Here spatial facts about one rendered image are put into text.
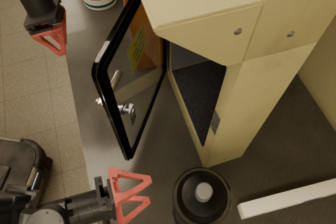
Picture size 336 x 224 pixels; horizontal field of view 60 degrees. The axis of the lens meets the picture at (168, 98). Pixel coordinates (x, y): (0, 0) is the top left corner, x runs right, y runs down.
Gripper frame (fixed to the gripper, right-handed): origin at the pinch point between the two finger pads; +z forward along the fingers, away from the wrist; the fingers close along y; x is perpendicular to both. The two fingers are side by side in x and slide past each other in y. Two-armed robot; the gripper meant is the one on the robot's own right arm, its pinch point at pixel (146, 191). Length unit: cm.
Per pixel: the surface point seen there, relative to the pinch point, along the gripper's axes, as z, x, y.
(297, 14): 16.2, -0.8, 38.1
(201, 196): 7.3, -6.8, 8.5
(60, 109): -25, 112, -100
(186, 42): 3.2, -0.7, 36.4
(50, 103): -31, 119, -100
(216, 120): 14.7, 4.8, 11.9
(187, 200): 5.6, -5.8, 5.3
